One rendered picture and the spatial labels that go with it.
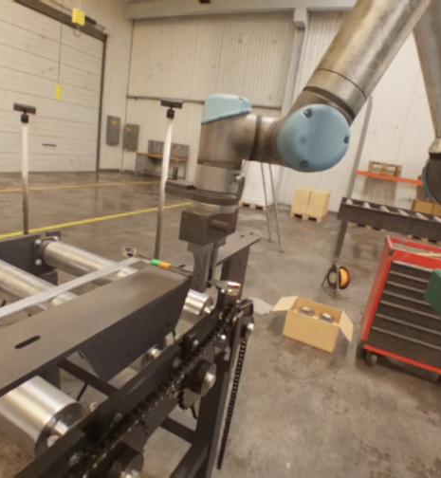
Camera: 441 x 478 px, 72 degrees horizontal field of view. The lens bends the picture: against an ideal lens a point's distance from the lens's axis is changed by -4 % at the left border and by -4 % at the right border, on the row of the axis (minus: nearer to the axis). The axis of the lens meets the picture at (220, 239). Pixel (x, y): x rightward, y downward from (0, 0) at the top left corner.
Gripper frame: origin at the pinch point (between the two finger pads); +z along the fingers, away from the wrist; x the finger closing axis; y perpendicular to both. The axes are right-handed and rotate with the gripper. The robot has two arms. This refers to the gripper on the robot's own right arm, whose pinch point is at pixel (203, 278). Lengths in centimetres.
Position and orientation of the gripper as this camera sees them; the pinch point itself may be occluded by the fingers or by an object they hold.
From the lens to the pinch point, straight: 58.2
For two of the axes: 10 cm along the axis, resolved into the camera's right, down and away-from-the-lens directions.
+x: 4.3, -1.9, 8.8
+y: 8.9, 2.4, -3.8
